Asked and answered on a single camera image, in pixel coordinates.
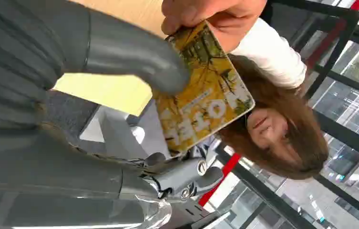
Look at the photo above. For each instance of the person's hand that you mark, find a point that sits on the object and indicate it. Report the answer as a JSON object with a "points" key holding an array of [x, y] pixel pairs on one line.
{"points": [[229, 19]]}

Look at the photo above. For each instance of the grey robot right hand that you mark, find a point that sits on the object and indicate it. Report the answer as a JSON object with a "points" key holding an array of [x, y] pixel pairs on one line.
{"points": [[125, 53]]}

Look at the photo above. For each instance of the pale yellow sheet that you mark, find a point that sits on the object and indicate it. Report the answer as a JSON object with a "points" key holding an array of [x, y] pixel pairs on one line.
{"points": [[109, 93]]}

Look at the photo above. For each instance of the pale grey block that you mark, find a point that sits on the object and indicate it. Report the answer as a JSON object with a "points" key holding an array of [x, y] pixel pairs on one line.
{"points": [[119, 132]]}

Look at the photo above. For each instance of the red strip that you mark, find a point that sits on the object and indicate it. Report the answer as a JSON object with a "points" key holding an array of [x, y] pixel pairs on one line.
{"points": [[220, 178], [331, 38]]}

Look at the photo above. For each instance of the ribbed grey right arm sleeve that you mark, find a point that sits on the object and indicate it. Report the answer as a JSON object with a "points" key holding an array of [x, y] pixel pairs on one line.
{"points": [[12, 63]]}

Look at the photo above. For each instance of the person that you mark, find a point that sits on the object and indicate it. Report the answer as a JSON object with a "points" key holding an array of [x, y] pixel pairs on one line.
{"points": [[280, 136]]}

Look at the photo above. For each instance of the black metal frame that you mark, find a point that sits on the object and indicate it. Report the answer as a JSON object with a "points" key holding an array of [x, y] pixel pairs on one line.
{"points": [[340, 132]]}

